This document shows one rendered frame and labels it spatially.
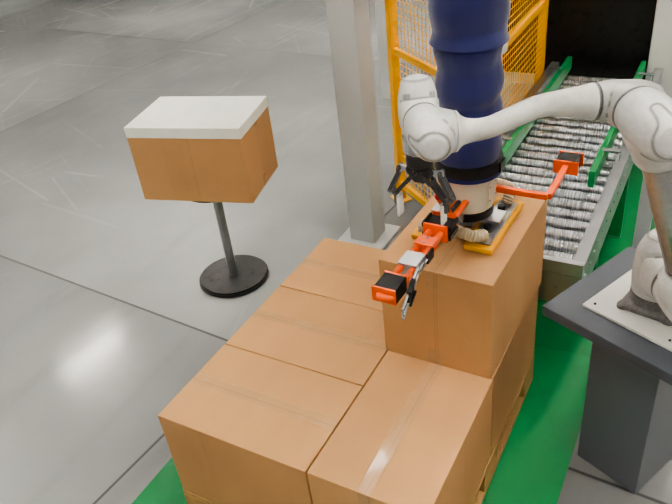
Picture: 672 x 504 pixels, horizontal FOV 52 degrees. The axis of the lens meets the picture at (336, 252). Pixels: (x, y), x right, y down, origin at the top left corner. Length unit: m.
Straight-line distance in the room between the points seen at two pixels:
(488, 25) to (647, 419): 1.41
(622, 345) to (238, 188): 1.94
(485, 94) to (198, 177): 1.74
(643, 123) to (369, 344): 1.29
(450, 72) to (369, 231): 2.05
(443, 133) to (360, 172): 2.28
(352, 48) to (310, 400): 1.90
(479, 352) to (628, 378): 0.51
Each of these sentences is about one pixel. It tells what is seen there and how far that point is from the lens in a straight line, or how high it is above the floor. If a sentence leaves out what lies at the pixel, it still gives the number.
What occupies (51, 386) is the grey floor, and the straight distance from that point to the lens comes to 3.70.
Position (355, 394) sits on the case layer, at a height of 0.54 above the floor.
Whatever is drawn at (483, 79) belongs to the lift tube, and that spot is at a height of 1.50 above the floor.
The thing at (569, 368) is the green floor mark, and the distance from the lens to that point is 3.33.
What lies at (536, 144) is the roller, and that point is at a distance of 3.99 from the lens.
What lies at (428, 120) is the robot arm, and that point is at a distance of 1.67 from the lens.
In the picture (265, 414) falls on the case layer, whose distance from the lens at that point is 2.41.
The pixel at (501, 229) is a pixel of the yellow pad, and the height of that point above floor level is 0.97.
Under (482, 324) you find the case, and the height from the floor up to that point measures 0.78.
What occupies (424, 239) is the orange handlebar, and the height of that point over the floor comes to 1.09.
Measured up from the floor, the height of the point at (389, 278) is 1.10.
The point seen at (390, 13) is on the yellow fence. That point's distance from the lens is 4.10.
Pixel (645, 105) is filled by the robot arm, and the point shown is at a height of 1.56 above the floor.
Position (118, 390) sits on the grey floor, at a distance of 3.52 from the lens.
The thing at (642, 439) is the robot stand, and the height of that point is 0.29.
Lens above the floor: 2.26
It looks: 33 degrees down
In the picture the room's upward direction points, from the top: 7 degrees counter-clockwise
